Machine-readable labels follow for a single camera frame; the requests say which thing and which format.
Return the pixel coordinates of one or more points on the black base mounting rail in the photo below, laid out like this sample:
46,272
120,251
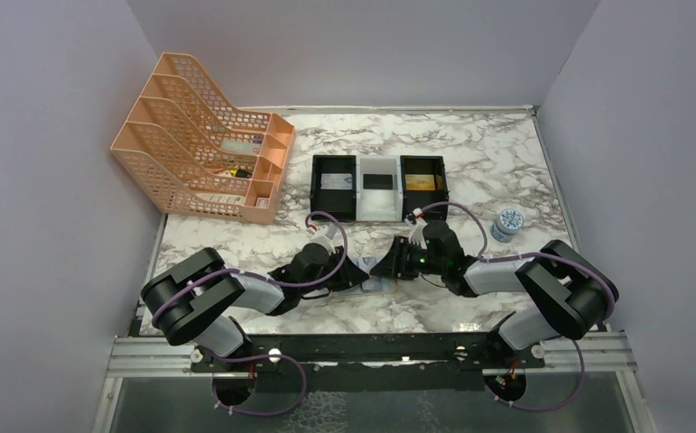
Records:
366,362

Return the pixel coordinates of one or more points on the gold card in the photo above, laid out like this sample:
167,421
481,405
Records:
420,182

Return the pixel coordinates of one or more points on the black card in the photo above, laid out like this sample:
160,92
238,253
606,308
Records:
378,181

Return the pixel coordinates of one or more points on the items in organizer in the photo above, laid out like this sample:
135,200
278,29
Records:
230,156

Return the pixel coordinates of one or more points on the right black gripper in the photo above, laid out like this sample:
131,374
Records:
396,263

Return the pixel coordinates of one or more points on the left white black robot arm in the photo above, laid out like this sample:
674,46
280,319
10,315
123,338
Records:
188,301

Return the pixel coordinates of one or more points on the blue white round tin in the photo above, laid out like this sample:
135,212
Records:
507,225

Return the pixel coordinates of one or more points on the white middle tray bin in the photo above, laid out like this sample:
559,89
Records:
379,205

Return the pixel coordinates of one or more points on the black right tray bin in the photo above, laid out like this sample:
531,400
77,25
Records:
423,164

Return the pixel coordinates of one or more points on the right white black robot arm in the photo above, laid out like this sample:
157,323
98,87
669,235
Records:
569,294

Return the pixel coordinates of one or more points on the peach plastic file organizer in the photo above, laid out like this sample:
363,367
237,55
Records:
156,142

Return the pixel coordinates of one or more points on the black tray bin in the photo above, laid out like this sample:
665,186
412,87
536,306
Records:
341,204
423,164

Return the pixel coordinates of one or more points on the silver VIP card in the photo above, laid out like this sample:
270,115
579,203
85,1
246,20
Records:
367,264

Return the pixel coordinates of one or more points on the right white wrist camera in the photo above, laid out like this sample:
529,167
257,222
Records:
416,222

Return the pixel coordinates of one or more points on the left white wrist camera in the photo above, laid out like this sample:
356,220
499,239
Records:
323,239

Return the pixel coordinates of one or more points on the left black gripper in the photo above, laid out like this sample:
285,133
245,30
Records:
349,276

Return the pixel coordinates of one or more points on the black left tray bin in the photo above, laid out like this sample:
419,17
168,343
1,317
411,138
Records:
341,204

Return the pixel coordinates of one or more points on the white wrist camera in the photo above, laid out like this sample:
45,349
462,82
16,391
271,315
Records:
323,239
416,222

